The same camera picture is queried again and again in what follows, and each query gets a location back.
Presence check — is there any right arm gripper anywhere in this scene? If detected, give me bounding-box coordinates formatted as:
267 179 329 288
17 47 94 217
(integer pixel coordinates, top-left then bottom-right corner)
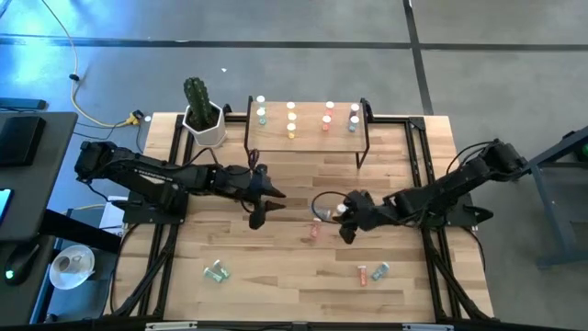
326 190 396 244

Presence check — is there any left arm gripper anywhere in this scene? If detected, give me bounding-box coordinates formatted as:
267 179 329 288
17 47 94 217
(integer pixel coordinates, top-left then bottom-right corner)
215 164 288 230

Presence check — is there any green cactus plant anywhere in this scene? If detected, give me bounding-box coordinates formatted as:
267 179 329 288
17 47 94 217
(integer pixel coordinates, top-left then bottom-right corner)
183 76 221 132

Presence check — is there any white paper sheet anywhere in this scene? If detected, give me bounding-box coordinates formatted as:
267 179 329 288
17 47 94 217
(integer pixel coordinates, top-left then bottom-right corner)
98 195 125 231

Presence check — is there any black side desk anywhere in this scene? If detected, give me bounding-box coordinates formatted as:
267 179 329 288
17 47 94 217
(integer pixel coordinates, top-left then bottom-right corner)
0 209 123 325

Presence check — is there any blue-grey metal cart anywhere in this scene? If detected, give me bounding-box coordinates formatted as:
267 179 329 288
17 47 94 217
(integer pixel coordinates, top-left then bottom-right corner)
512 123 588 270

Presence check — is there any dark grey desk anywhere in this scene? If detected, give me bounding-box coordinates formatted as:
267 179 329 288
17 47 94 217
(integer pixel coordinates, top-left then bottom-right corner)
0 111 79 243

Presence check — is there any black rectangular pad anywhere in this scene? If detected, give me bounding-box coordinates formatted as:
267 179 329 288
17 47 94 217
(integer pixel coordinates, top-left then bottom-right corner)
0 115 47 167

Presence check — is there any black computer mouse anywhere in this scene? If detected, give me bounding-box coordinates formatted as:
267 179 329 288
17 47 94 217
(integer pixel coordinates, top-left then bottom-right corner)
3 241 40 286

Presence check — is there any black flat bar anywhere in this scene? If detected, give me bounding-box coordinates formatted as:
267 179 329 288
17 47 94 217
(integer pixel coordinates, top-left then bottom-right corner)
0 97 49 111

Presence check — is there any smartphone with lit screen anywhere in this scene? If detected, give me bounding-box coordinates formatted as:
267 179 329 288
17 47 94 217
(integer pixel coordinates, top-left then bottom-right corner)
0 188 14 226

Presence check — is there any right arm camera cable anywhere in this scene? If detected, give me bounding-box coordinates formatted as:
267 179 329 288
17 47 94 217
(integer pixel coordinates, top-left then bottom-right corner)
311 190 353 225

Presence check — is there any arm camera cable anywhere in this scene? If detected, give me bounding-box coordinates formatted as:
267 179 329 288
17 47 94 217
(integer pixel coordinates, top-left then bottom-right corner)
311 190 353 225
183 145 262 215

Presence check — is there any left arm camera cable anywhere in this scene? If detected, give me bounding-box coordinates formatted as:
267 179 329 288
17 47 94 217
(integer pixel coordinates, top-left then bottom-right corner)
183 145 262 215

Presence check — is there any wooden shelf black metal frame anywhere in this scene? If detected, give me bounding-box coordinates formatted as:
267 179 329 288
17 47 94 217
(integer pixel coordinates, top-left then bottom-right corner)
244 95 373 170

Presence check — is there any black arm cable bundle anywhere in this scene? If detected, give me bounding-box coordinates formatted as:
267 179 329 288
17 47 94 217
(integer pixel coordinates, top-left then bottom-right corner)
420 227 491 323
109 223 181 319

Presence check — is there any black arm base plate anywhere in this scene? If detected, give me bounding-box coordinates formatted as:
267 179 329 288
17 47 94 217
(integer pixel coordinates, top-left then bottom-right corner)
111 198 189 226
412 201 495 230

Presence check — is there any silver edge bracket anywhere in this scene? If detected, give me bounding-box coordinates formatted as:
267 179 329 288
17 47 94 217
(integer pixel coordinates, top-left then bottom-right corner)
145 321 198 331
401 323 455 331

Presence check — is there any yellow floor cable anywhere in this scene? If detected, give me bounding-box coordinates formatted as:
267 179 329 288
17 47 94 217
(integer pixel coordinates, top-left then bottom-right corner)
40 0 139 129

